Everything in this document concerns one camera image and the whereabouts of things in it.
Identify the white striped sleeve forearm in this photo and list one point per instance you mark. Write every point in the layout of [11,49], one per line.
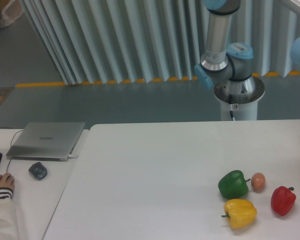
[8,218]

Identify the white folding partition screen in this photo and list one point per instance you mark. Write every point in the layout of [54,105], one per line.
[143,40]

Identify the brown egg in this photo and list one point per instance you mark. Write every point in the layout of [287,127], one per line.
[258,182]

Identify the person's hand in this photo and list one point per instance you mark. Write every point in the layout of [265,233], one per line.
[7,185]

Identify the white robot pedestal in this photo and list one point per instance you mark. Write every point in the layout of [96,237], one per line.
[238,106]

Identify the yellow bell pepper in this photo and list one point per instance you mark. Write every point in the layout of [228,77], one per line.
[239,213]

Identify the green bell pepper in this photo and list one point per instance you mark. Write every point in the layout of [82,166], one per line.
[233,185]

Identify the silver closed laptop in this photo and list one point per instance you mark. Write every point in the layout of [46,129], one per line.
[47,141]

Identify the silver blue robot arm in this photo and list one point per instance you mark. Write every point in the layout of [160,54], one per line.
[230,55]

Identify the red bell pepper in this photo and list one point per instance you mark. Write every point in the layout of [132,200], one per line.
[282,200]

